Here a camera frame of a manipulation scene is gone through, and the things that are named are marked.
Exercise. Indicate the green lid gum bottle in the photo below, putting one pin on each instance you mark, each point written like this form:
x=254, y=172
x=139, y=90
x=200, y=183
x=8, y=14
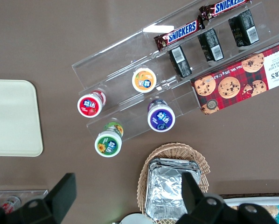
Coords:
x=108, y=145

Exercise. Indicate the red Walkers cookie box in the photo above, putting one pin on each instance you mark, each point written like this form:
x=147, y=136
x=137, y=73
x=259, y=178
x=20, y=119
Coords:
x=235, y=86

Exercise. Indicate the oval light wicker basket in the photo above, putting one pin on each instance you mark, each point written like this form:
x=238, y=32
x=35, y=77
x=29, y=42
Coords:
x=200, y=161

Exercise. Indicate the Snickers bar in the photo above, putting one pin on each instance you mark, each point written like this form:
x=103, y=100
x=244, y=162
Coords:
x=180, y=33
x=225, y=7

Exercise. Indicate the white rectangular plastic bin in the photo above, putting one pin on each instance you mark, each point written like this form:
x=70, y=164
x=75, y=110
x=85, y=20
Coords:
x=232, y=200

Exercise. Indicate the purple lid gum bottle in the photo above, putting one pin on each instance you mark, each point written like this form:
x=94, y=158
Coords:
x=161, y=119

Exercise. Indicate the small black box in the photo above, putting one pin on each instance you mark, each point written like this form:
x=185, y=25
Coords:
x=243, y=29
x=180, y=61
x=210, y=45

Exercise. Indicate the red lid gum bottle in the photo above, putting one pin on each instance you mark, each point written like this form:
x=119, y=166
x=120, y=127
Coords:
x=89, y=106

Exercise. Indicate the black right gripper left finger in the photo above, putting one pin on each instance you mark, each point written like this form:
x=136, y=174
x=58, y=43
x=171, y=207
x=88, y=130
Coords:
x=62, y=196

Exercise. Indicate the rice cracker packet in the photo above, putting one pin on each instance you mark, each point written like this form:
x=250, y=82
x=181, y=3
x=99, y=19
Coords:
x=269, y=211

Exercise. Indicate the orange lid gum bottle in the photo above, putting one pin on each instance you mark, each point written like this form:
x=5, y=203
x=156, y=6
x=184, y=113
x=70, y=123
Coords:
x=144, y=80

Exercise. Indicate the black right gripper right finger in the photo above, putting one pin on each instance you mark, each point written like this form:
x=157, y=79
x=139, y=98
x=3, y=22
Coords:
x=190, y=193

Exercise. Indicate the clear acrylic tiered stand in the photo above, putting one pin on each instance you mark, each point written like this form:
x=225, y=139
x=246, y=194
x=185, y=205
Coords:
x=120, y=53

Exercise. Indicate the clear acrylic bottle rack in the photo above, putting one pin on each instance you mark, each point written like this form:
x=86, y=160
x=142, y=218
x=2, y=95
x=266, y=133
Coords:
x=32, y=193

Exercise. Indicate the stack of foil trays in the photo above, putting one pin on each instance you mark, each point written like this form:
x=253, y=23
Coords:
x=165, y=186

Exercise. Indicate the red cola bottle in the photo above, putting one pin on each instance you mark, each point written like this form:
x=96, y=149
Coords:
x=12, y=202

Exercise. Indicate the beige rectangular tray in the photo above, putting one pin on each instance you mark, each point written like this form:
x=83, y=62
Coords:
x=13, y=116

